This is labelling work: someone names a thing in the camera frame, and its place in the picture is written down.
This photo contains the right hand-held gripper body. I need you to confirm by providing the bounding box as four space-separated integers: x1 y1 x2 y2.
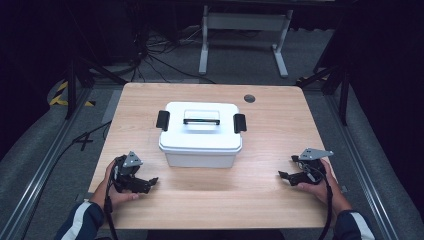
288 147 335 187

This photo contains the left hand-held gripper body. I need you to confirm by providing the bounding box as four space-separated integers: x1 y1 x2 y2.
112 150 151 195

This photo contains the black floor cable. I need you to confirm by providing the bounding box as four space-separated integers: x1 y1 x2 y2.
19 120 113 240

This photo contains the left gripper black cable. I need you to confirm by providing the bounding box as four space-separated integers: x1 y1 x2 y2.
103 179 120 240

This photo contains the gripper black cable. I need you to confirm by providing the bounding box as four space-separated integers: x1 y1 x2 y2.
103 179 120 240
301 164 335 240

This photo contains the yellow black hazard tape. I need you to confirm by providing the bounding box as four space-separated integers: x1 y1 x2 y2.
49 80 97 108

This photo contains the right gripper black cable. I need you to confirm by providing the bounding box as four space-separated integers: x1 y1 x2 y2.
301 164 335 240

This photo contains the white metal table frame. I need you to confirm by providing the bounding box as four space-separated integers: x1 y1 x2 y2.
198 4 295 79

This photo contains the white box lid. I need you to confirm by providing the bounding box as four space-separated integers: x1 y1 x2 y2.
158 101 244 155

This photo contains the white plastic storage box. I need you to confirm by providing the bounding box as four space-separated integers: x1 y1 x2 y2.
163 149 238 170

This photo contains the bundle of black floor cables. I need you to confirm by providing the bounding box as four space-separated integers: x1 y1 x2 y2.
128 26 218 85

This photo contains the black metal stand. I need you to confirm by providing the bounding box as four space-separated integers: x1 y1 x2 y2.
295 61 352 127
64 54 129 120

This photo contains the person's right hand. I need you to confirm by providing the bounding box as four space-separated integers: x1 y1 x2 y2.
296 159 348 213

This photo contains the black lid handle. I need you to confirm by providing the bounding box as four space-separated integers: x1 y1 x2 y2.
182 118 221 126

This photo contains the aluminium floor rail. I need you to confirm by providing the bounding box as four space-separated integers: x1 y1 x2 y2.
0 87 96 240
323 94 416 240

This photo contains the person's left hand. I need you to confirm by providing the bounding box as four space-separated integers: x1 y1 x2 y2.
90 159 141 211

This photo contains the black box latch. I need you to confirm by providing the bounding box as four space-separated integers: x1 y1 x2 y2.
155 109 171 132
232 113 248 135

